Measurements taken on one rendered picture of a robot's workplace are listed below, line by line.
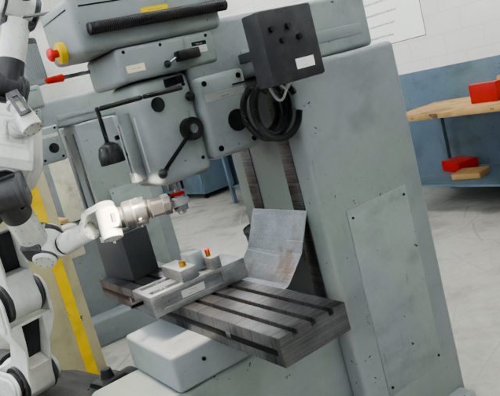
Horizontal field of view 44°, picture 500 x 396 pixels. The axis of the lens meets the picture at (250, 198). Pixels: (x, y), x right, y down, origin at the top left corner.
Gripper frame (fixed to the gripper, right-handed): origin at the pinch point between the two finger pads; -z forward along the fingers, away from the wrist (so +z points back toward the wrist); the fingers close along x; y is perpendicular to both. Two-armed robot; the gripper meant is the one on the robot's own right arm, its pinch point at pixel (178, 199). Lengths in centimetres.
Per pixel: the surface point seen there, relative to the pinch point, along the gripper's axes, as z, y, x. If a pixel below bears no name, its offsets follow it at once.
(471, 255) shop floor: -199, 122, 178
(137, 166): 10.1, -14.3, -6.1
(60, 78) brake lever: 25, -46, 0
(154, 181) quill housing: 6.3, -9.0, -8.5
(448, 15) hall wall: -316, -44, 342
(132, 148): 9.9, -20.2, -6.0
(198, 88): -14.2, -32.6, -6.8
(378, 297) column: -58, 52, -3
